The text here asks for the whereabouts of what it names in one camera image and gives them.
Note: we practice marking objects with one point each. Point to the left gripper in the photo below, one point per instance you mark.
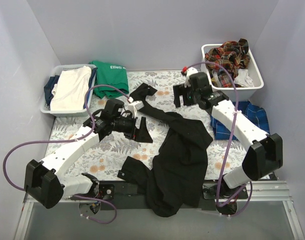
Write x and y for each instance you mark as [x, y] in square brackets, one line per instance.
[132, 131]

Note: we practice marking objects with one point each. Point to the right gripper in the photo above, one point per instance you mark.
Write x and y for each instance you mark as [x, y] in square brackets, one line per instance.
[182, 93]

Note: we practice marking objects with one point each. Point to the black long sleeve shirt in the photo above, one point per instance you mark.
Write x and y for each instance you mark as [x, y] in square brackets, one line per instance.
[179, 169]

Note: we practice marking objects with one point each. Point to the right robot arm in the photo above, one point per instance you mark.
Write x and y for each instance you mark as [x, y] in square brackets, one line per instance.
[264, 151]

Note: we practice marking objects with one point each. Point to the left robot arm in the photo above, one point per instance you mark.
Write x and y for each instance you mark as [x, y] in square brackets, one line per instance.
[45, 180]

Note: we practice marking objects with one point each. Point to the red plaid shirt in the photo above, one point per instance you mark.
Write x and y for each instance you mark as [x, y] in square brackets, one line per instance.
[231, 55]

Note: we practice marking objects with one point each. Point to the white garment in bin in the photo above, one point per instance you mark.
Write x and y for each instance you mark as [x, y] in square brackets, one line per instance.
[243, 79]

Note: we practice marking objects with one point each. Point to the green t-shirt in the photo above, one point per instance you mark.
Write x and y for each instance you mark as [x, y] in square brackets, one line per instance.
[113, 75]

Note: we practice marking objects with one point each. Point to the blue plaid folded shirt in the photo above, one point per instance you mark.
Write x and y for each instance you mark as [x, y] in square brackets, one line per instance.
[257, 115]

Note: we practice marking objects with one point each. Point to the floral table cloth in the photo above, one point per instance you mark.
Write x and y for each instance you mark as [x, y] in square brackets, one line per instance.
[105, 159]

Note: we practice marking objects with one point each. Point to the white folded garment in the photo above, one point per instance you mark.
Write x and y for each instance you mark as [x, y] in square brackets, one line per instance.
[71, 90]

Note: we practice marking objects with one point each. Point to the navy blue garment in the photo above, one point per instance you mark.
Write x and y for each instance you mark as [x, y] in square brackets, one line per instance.
[49, 87]

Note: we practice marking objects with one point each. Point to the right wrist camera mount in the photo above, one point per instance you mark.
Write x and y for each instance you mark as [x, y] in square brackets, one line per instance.
[187, 72]

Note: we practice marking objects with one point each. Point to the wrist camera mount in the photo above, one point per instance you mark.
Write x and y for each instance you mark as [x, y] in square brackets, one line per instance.
[187, 72]
[134, 106]

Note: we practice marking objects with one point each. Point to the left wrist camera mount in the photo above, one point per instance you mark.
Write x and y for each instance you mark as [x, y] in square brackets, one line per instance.
[134, 106]

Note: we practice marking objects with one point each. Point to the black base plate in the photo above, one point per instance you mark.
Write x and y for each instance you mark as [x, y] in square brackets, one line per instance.
[124, 196]

